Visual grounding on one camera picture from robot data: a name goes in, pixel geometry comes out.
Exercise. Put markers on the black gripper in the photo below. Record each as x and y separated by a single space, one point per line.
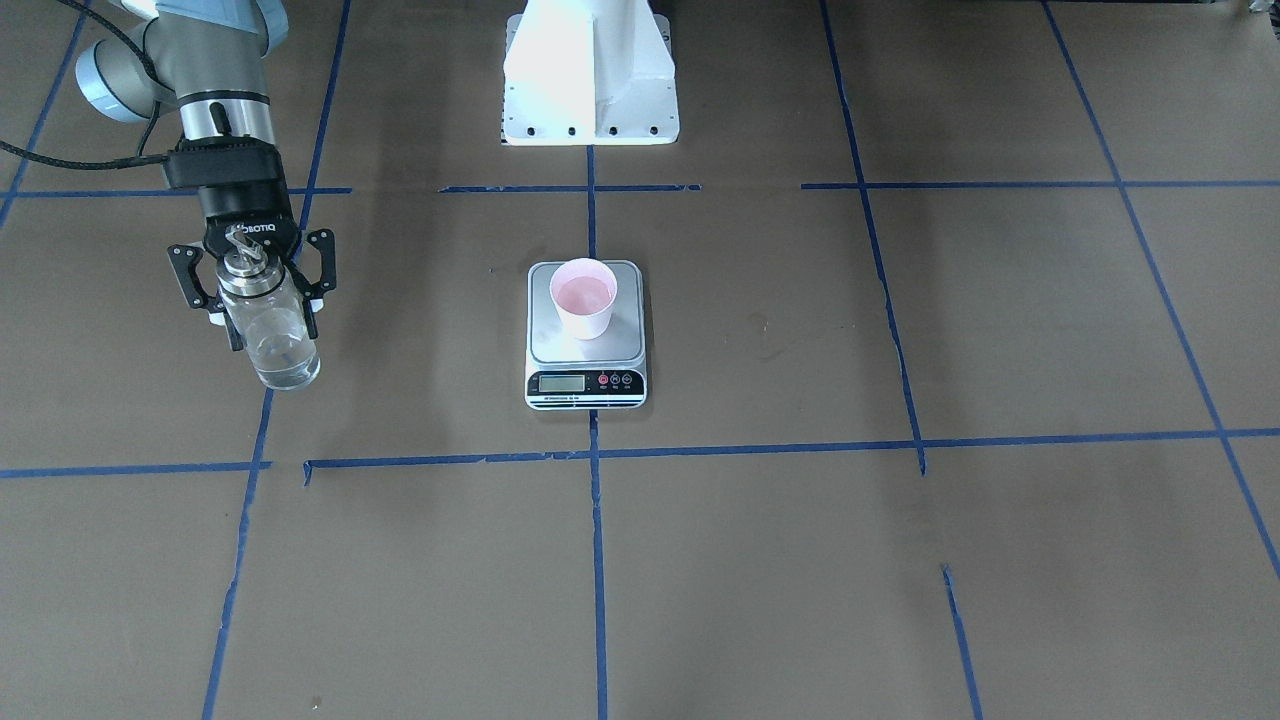
248 226

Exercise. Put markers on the clear glass sauce bottle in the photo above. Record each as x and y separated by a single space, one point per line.
266 308

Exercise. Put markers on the pink paper cup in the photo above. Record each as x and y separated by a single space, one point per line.
583 290

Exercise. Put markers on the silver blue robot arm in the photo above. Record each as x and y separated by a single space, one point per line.
204 61

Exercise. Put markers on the silver digital kitchen scale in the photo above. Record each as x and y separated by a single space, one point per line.
565 372

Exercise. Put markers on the brown paper table cover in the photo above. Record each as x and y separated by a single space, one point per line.
961 333

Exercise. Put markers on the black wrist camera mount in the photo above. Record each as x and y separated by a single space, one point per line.
218 162

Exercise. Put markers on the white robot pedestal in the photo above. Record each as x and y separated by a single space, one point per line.
589 73

